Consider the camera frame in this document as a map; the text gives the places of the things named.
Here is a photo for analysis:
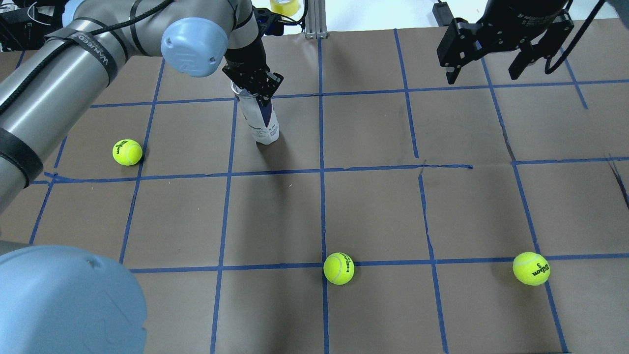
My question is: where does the aluminium frame post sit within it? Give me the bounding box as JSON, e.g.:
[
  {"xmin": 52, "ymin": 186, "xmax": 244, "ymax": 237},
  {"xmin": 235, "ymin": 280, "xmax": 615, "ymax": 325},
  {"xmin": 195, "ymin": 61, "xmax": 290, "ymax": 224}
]
[{"xmin": 304, "ymin": 0, "xmax": 328, "ymax": 39}]

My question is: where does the black power adapter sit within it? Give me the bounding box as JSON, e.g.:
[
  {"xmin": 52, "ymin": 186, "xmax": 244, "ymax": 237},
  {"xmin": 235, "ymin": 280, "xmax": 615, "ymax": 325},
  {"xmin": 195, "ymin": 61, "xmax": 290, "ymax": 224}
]
[{"xmin": 432, "ymin": 0, "xmax": 454, "ymax": 27}]

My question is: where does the tennis ball base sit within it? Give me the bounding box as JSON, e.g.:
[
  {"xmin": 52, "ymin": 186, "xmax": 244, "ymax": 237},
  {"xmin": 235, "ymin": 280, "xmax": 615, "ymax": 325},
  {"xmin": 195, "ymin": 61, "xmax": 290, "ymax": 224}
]
[
  {"xmin": 512, "ymin": 252, "xmax": 550, "ymax": 286},
  {"xmin": 112, "ymin": 139, "xmax": 143, "ymax": 166}
]

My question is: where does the yellow tape roll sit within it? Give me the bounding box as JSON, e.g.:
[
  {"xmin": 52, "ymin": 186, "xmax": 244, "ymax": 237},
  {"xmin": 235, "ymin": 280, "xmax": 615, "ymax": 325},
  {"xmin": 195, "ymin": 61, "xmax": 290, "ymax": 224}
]
[{"xmin": 269, "ymin": 0, "xmax": 300, "ymax": 17}]

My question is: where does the white blue tennis ball can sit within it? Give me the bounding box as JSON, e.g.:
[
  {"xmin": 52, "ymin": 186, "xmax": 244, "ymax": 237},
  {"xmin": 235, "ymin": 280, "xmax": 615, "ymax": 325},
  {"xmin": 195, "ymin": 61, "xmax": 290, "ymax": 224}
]
[{"xmin": 230, "ymin": 82, "xmax": 280, "ymax": 145}]

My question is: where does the tennis ball table centre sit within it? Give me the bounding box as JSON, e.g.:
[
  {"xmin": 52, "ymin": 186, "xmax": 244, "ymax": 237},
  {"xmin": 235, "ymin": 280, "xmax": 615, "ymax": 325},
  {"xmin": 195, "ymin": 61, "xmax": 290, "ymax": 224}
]
[{"xmin": 323, "ymin": 252, "xmax": 355, "ymax": 286}]

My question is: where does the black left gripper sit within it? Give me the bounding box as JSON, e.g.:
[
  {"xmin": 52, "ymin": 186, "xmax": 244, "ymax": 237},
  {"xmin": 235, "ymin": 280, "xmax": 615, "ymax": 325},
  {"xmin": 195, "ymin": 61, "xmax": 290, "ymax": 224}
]
[{"xmin": 222, "ymin": 37, "xmax": 285, "ymax": 107}]

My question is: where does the tennis ball near far base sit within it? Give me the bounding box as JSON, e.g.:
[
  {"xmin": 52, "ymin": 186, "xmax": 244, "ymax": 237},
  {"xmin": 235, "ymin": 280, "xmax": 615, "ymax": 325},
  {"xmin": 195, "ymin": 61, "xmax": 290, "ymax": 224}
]
[{"xmin": 112, "ymin": 139, "xmax": 143, "ymax": 166}]

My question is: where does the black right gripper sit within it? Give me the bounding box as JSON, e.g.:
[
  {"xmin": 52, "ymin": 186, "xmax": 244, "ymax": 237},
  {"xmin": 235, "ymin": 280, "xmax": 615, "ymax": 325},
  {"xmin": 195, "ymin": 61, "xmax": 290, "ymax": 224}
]
[{"xmin": 437, "ymin": 0, "xmax": 574, "ymax": 85}]

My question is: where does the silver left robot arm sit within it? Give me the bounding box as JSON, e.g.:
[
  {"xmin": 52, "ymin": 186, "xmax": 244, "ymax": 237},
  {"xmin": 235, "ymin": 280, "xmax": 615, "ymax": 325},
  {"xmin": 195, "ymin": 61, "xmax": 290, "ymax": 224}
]
[{"xmin": 1, "ymin": 29, "xmax": 581, "ymax": 354}]

